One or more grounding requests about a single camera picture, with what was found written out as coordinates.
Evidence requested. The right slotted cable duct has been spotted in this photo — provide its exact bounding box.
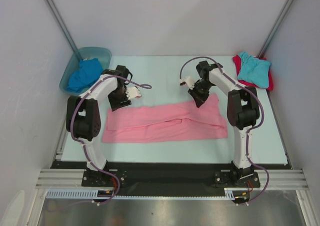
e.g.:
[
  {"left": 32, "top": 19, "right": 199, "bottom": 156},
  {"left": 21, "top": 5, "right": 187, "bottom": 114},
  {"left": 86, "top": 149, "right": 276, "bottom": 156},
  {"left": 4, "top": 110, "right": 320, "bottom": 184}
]
[{"left": 224, "top": 188, "right": 252, "bottom": 200}]

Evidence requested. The aluminium corner post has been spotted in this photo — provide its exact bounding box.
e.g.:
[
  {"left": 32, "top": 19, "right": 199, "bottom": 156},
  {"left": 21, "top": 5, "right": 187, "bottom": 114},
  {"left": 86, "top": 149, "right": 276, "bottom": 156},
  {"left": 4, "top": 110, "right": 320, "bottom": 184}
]
[
  {"left": 257, "top": 0, "right": 296, "bottom": 58},
  {"left": 44, "top": 0, "right": 78, "bottom": 52}
]

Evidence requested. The right aluminium corner post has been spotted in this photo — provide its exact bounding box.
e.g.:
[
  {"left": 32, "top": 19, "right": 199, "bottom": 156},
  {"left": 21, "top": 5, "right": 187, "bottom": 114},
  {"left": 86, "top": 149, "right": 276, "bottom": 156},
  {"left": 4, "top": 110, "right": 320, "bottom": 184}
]
[{"left": 257, "top": 0, "right": 296, "bottom": 58}]

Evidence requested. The red folded t shirt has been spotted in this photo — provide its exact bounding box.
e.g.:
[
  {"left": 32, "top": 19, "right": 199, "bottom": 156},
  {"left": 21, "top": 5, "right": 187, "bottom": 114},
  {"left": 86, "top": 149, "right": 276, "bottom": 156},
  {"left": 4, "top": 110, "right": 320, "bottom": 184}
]
[{"left": 232, "top": 52, "right": 274, "bottom": 90}]

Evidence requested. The slotted cable duct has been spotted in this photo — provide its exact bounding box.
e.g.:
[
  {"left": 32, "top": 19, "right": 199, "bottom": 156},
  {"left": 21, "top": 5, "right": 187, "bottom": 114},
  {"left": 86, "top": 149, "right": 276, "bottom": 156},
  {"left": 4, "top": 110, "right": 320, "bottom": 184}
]
[
  {"left": 46, "top": 189, "right": 114, "bottom": 199},
  {"left": 224, "top": 188, "right": 252, "bottom": 200}
]

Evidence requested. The left slotted cable duct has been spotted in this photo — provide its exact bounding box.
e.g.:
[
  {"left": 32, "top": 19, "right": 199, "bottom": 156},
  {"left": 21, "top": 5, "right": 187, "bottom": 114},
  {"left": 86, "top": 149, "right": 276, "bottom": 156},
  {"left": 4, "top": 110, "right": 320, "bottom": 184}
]
[{"left": 46, "top": 189, "right": 114, "bottom": 199}]

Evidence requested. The teal folded t shirt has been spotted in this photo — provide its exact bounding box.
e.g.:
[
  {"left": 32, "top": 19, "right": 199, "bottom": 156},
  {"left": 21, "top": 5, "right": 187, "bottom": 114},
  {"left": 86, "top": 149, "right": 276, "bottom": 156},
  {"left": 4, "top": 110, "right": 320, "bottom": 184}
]
[{"left": 237, "top": 52, "right": 271, "bottom": 89}]

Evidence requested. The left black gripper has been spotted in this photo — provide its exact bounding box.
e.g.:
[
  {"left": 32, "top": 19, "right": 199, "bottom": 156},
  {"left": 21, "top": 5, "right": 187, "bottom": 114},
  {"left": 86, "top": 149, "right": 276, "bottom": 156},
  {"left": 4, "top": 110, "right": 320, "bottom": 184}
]
[{"left": 108, "top": 86, "right": 132, "bottom": 111}]

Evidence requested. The pink t shirt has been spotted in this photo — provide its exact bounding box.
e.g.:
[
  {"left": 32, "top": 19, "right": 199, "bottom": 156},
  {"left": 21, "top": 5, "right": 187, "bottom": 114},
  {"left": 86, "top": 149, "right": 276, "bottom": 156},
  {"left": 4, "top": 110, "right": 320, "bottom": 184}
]
[{"left": 102, "top": 93, "right": 228, "bottom": 143}]

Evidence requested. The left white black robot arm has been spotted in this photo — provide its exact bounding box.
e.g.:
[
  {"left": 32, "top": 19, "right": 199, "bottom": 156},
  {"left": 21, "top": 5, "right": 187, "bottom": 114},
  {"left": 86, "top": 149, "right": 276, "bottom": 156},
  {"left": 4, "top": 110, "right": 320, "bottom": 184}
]
[{"left": 66, "top": 65, "right": 133, "bottom": 186}]

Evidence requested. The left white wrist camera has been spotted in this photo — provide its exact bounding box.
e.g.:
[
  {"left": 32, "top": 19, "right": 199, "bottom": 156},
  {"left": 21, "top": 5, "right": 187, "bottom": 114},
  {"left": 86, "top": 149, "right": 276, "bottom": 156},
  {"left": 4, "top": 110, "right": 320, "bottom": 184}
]
[{"left": 125, "top": 86, "right": 142, "bottom": 100}]

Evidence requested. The left aluminium corner post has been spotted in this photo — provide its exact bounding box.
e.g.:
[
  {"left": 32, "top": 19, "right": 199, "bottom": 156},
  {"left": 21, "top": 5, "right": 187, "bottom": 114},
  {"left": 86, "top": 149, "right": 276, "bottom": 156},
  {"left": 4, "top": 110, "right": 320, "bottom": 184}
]
[{"left": 44, "top": 0, "right": 78, "bottom": 52}]

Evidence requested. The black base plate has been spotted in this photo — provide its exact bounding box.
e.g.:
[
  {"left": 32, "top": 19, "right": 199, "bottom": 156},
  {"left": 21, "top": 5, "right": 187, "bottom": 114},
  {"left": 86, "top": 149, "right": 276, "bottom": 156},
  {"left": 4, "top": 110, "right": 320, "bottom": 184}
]
[{"left": 49, "top": 160, "right": 293, "bottom": 197}]

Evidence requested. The blue crumpled t shirt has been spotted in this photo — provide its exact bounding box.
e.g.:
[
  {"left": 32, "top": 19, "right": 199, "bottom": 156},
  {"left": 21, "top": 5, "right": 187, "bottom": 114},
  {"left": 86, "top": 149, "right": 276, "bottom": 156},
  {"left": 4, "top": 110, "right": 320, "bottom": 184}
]
[{"left": 66, "top": 58, "right": 103, "bottom": 93}]

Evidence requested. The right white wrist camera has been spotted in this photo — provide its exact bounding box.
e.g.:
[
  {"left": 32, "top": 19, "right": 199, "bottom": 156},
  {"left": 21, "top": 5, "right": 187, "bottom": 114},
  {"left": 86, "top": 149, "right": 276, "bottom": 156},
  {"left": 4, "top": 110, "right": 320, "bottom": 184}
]
[{"left": 179, "top": 76, "right": 196, "bottom": 90}]

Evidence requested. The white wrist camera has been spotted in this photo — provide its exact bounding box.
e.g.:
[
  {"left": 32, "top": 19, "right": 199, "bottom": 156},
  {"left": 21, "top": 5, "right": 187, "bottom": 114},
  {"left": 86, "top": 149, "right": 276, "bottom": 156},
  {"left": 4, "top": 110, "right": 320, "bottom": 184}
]
[
  {"left": 125, "top": 86, "right": 142, "bottom": 100},
  {"left": 179, "top": 76, "right": 196, "bottom": 90}
]

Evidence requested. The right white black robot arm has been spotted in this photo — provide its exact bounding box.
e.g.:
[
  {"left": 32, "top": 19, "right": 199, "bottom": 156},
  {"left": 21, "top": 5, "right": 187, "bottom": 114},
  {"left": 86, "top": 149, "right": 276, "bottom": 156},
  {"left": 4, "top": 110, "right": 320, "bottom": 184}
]
[{"left": 185, "top": 61, "right": 260, "bottom": 186}]

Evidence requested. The front aluminium rail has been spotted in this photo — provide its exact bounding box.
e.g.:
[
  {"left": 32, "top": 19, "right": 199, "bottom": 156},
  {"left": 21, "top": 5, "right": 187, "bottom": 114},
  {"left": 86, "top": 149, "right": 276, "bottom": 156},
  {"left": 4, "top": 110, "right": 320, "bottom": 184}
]
[{"left": 36, "top": 169, "right": 308, "bottom": 190}]

